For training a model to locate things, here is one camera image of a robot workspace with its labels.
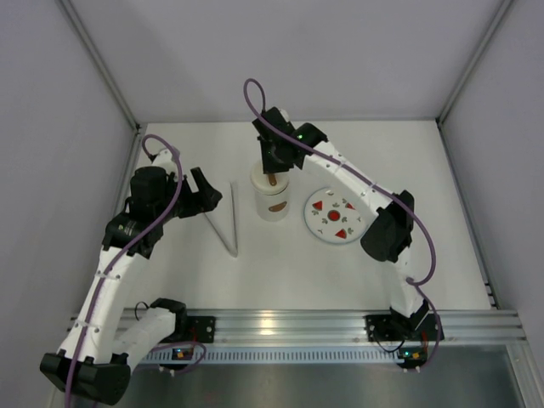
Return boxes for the white round container lid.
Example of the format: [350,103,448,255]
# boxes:
[250,161,289,196]

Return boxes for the white cylindrical lunch container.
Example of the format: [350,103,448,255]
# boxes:
[254,187,290,222]

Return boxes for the metal tongs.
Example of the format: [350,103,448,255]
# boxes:
[205,181,239,258]

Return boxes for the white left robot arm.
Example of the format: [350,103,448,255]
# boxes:
[40,166,223,405]

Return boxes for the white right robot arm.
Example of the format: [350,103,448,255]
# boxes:
[252,107,430,338]

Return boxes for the white patterned plate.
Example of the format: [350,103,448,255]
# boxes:
[303,188,368,246]

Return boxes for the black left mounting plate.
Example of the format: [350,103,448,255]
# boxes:
[162,316,216,343]

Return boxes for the black mounting plate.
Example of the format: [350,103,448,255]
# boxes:
[365,314,445,343]
[162,316,216,343]

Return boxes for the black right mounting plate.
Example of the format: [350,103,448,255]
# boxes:
[365,314,445,343]

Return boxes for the slotted cable duct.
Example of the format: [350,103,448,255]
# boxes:
[141,347,412,365]

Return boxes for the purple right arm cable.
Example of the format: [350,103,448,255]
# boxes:
[241,77,444,373]

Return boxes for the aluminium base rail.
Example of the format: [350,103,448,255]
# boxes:
[188,309,527,347]

